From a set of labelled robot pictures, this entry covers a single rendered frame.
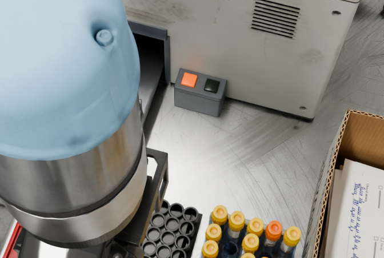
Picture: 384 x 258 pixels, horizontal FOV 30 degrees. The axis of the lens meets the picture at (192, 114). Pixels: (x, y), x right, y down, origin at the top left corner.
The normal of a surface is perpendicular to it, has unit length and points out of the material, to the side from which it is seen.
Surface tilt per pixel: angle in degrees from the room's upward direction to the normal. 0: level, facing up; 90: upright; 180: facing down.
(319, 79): 90
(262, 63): 90
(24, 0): 0
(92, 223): 90
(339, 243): 1
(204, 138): 0
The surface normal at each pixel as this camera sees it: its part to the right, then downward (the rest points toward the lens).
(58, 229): -0.06, 0.89
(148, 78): 0.02, -0.44
